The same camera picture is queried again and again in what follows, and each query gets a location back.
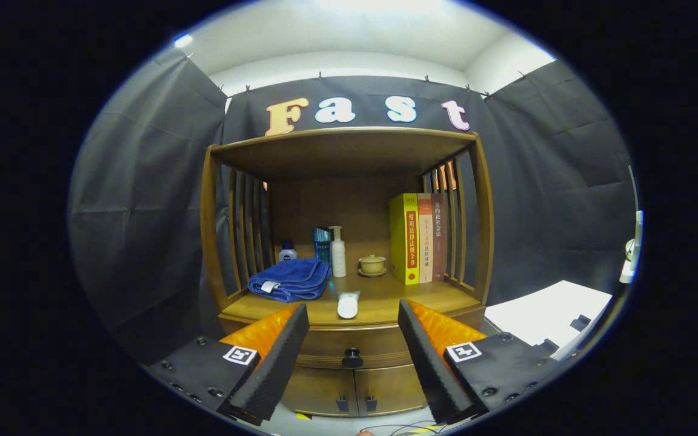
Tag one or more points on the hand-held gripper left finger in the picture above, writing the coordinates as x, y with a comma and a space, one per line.
276, 369

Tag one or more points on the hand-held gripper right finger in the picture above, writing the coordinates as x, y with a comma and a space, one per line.
431, 369

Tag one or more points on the wooden drawer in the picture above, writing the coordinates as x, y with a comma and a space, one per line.
337, 342

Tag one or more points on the black drawer knob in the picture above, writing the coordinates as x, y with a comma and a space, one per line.
352, 358

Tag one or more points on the white green-print tube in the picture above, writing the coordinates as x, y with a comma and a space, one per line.
348, 306

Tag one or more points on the wooden cabinet door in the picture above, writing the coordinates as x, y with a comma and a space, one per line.
388, 390
315, 390

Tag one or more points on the wooden countertop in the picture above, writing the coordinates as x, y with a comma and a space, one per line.
379, 297

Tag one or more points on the white filing cabinet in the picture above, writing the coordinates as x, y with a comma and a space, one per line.
543, 312

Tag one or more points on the wooden cabinet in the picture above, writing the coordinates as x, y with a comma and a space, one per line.
343, 200

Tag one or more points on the folded blue towel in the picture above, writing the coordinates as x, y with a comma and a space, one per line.
291, 275

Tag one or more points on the beige saucer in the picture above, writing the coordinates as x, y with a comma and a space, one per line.
372, 274

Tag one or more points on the orange and white book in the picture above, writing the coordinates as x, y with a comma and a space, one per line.
425, 254

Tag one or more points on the small white blue-capped bottle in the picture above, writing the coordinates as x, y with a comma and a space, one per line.
288, 254

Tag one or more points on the beige lidded teacup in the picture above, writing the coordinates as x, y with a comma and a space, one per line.
372, 264

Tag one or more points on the brown book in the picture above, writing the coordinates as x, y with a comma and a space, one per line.
439, 242

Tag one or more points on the white pump bottle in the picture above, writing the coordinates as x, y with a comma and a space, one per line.
338, 257

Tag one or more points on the thick yellow book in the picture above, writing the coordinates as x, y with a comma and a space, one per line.
400, 242

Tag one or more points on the teal blue bottle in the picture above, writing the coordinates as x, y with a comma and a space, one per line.
322, 245

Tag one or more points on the ceiling light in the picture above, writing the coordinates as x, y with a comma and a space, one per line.
183, 40

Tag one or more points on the white wall device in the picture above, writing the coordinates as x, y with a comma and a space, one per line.
635, 233

